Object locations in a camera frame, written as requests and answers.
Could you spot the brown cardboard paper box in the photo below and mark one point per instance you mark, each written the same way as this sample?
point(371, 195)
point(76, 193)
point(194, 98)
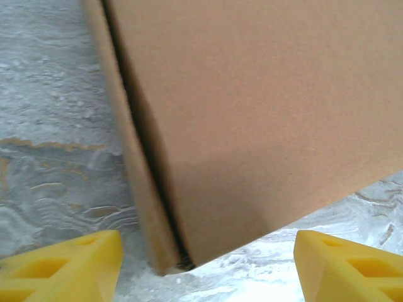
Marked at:
point(252, 110)

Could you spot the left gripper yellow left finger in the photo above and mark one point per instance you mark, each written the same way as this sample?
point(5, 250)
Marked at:
point(78, 277)

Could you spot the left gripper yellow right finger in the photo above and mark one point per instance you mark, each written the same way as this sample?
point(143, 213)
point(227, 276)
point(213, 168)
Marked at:
point(330, 277)

